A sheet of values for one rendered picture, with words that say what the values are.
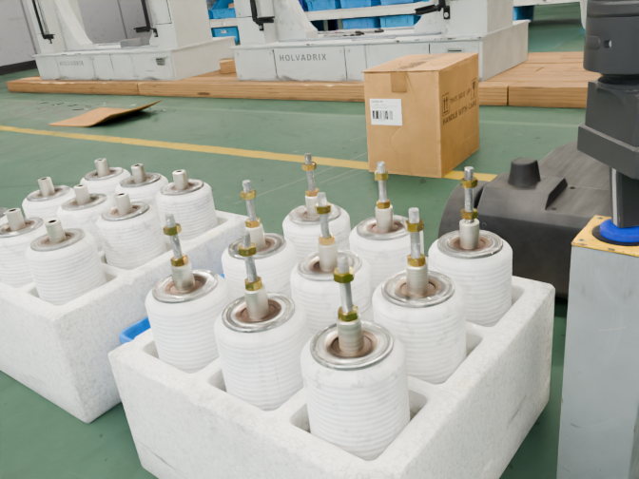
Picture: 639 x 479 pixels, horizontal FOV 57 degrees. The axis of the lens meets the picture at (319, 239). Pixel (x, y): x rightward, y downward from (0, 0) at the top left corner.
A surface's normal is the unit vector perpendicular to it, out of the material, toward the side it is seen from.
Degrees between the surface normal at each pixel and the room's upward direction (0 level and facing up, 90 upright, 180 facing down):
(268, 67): 90
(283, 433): 0
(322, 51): 90
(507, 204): 45
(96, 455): 0
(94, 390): 90
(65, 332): 90
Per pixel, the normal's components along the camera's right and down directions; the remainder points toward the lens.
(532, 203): -0.50, -0.37
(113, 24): 0.80, 0.16
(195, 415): -0.62, 0.38
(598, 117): -0.99, 0.14
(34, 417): -0.11, -0.91
